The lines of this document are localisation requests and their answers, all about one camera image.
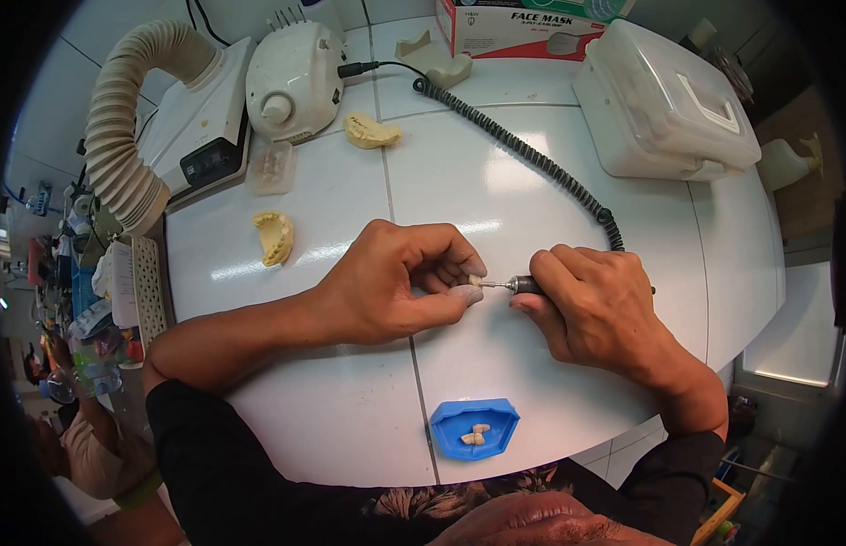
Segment person's body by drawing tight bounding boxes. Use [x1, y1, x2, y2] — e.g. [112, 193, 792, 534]
[146, 379, 727, 546]

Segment person's right thumb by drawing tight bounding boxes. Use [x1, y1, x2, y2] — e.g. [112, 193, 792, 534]
[509, 293, 567, 342]

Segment clear plastic box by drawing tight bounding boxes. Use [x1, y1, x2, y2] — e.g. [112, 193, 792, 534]
[247, 140, 297, 196]

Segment white plastic case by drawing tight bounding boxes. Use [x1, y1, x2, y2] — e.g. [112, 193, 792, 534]
[572, 18, 763, 182]

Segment yellow plaster jaw cast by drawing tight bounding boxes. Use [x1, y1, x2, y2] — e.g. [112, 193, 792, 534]
[343, 112, 403, 150]
[252, 211, 295, 268]

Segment person's right hand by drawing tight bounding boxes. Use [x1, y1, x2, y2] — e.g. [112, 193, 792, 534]
[509, 244, 667, 383]

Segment beige handpiece holder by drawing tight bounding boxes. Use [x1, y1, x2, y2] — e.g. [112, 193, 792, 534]
[395, 29, 474, 91]

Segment white dust extractor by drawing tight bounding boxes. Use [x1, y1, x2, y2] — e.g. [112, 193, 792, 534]
[132, 36, 258, 206]

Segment person's right index finger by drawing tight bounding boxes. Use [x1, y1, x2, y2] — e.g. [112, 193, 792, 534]
[529, 250, 575, 301]

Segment person's right middle finger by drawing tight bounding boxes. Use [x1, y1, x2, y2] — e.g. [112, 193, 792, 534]
[550, 244, 632, 274]

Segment blue plastic tray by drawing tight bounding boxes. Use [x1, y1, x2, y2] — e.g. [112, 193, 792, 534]
[430, 399, 521, 462]

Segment face mask carton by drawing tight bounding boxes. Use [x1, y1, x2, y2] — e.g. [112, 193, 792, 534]
[436, 0, 635, 62]

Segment person's left thumb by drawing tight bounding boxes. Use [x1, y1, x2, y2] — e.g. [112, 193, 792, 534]
[402, 284, 485, 330]

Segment beige ribbed suction hose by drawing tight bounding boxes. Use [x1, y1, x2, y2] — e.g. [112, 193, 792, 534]
[84, 19, 219, 238]

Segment white perforated basket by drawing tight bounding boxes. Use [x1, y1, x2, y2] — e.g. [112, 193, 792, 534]
[131, 235, 169, 352]

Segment person's left fingers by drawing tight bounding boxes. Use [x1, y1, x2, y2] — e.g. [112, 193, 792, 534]
[412, 263, 473, 296]

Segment person's left hand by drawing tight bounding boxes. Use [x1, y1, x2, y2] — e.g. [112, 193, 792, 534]
[315, 219, 488, 345]

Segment black dental handpiece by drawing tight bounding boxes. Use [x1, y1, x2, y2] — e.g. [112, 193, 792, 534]
[480, 275, 657, 296]

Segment white micromotor control unit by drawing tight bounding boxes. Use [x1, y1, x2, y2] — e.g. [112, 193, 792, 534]
[245, 7, 346, 146]

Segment black coiled cable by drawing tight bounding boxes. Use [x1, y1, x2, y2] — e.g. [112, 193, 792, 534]
[337, 61, 626, 252]

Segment cluttered workbench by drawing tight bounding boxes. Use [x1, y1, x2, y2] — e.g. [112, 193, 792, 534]
[0, 181, 147, 400]

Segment person's left index finger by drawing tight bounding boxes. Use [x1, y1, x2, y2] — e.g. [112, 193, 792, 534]
[404, 224, 488, 278]

